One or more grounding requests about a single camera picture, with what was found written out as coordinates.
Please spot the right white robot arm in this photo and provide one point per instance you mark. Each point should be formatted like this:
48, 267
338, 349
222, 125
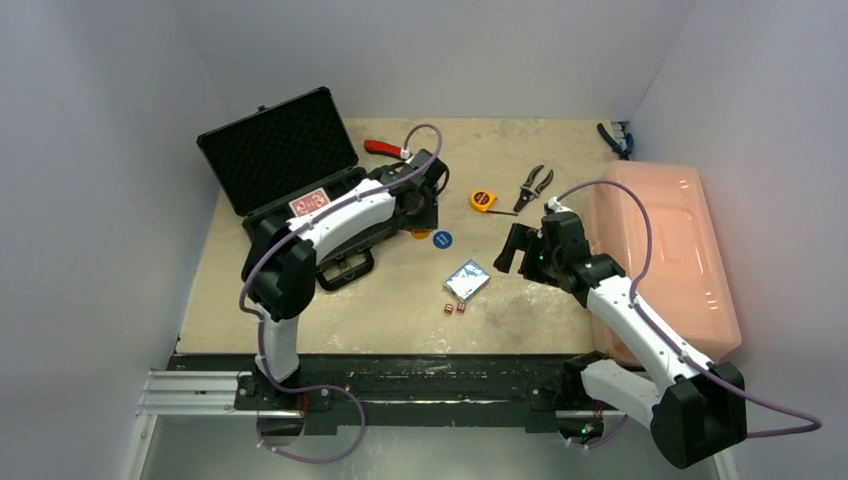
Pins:
691, 406

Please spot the yellow tape measure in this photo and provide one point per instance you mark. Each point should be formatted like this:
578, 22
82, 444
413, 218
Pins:
482, 201

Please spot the aluminium rail frame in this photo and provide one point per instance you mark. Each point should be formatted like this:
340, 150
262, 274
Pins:
183, 394

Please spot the black handled pliers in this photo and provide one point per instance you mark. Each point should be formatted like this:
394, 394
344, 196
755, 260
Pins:
531, 189

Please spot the red utility knife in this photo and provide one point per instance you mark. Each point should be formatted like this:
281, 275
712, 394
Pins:
376, 147

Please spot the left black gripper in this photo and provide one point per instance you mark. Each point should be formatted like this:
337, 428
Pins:
426, 220

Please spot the blue playing card deck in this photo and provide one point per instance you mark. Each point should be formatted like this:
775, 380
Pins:
467, 281

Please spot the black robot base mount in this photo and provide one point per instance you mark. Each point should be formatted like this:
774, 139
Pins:
539, 393

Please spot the blue handled pliers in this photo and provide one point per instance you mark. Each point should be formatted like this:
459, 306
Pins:
622, 147

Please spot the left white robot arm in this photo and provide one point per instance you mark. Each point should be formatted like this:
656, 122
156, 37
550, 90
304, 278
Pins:
281, 272

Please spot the pink translucent plastic bin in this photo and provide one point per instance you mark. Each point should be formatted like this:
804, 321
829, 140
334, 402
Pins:
655, 217

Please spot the blue small blind button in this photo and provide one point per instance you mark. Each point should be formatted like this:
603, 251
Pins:
442, 239

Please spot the black poker set case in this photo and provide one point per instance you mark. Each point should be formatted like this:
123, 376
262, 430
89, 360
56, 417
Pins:
267, 160

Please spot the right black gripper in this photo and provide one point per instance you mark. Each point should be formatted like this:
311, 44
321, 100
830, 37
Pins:
525, 250

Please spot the red playing card deck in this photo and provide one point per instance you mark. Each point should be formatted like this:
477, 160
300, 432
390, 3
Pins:
309, 202

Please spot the orange big blind button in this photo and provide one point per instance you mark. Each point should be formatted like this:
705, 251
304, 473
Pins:
420, 234

